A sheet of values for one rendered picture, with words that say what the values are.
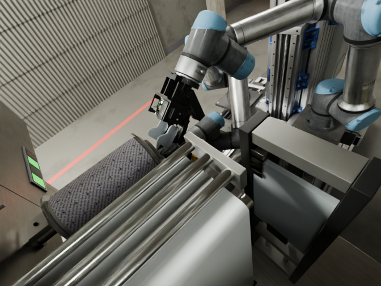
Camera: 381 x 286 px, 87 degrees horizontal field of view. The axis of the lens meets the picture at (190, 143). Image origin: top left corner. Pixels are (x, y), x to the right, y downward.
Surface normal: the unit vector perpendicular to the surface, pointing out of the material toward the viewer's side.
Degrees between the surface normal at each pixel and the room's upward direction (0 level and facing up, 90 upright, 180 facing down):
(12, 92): 90
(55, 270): 0
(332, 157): 0
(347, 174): 0
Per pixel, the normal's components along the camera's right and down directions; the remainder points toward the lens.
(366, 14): -0.94, 0.31
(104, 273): -0.24, -0.65
